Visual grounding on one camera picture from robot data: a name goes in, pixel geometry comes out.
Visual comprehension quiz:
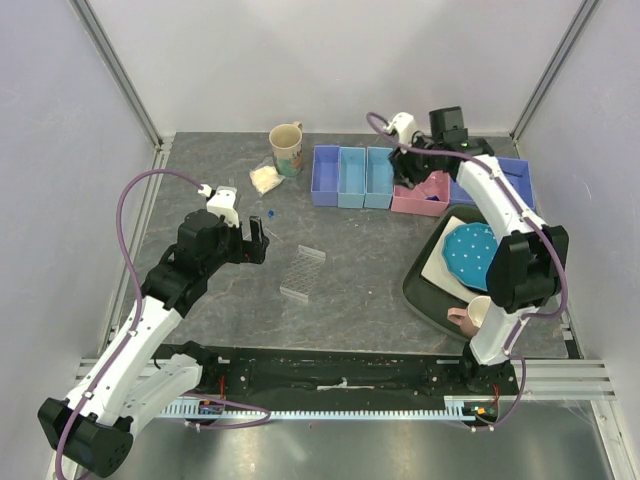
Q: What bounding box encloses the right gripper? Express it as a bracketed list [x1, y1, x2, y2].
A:
[387, 130, 442, 191]

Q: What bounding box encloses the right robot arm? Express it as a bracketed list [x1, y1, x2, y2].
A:
[383, 107, 569, 394]

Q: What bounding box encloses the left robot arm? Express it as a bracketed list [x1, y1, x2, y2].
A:
[37, 209, 269, 478]

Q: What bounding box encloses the light blue bin right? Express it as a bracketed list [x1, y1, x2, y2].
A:
[364, 147, 393, 209]

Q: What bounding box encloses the light blue bin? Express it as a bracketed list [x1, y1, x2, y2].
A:
[338, 147, 366, 209]
[364, 147, 393, 209]

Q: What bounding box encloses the pink bin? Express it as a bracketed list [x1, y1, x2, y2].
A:
[391, 171, 450, 217]

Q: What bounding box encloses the light blue bin left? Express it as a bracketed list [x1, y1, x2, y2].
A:
[338, 147, 366, 209]

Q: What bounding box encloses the clear test tube rack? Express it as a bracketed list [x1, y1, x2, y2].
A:
[279, 245, 326, 303]

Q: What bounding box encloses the bag of white powder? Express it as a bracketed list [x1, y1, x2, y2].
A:
[249, 157, 285, 197]

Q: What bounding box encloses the purple bin leftmost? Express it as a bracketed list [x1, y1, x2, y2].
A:
[311, 145, 340, 207]

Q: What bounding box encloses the blue dotted plate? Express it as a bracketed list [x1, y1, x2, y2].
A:
[442, 222, 498, 292]

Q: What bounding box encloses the large purple bin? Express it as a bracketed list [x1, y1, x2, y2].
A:
[449, 157, 536, 211]

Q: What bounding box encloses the beige cartoon mug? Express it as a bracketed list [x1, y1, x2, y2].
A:
[269, 121, 303, 177]

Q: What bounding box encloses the dark green tray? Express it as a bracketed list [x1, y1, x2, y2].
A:
[402, 204, 485, 342]

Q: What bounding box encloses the pink mug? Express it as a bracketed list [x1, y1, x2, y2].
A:
[447, 296, 491, 338]

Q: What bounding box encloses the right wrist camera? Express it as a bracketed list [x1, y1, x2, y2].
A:
[383, 112, 418, 145]

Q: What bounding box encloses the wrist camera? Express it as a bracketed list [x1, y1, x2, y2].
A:
[383, 112, 418, 145]
[198, 184, 240, 228]

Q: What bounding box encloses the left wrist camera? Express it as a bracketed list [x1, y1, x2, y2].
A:
[198, 184, 240, 228]

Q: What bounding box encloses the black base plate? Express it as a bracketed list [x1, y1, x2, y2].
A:
[155, 341, 518, 409]

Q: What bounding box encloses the light blue cable duct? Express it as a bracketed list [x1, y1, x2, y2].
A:
[157, 397, 497, 422]

